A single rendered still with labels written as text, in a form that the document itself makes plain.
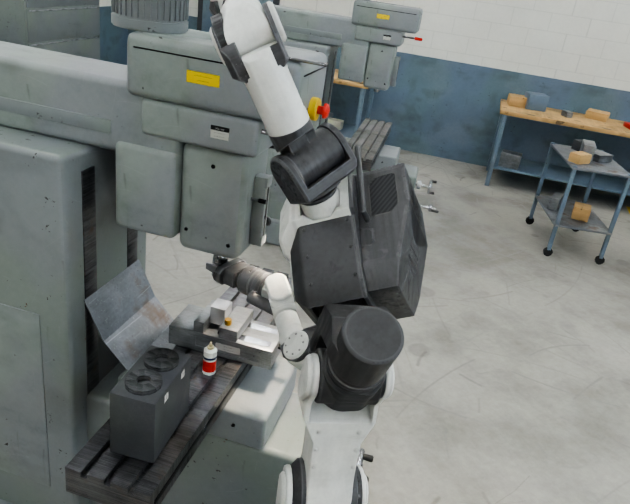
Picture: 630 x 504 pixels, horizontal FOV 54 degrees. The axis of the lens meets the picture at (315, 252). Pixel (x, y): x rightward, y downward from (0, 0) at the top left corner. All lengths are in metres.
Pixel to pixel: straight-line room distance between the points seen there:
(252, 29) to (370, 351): 0.62
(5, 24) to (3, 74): 4.87
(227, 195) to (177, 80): 0.32
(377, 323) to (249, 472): 1.09
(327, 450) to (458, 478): 1.85
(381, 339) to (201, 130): 0.81
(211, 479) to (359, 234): 1.15
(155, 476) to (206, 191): 0.74
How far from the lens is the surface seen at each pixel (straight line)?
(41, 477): 2.48
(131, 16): 1.75
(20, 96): 1.97
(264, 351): 1.97
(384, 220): 1.32
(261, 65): 1.19
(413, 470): 3.17
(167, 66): 1.67
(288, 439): 2.07
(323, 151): 1.28
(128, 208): 1.85
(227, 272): 1.85
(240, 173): 1.69
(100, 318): 2.06
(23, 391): 2.27
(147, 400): 1.58
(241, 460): 2.09
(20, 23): 6.75
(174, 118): 1.70
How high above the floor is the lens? 2.12
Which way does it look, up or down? 25 degrees down
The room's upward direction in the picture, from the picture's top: 8 degrees clockwise
